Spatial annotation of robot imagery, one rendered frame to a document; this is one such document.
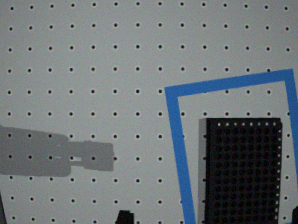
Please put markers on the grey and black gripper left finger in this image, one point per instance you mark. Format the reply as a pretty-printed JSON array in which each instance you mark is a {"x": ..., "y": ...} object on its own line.
[{"x": 125, "y": 217}]

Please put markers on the black well plate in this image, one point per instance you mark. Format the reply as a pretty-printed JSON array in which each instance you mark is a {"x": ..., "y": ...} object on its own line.
[{"x": 257, "y": 207}]

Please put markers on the blue tape strip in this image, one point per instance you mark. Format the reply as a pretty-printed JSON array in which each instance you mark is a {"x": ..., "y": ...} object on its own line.
[{"x": 173, "y": 92}]

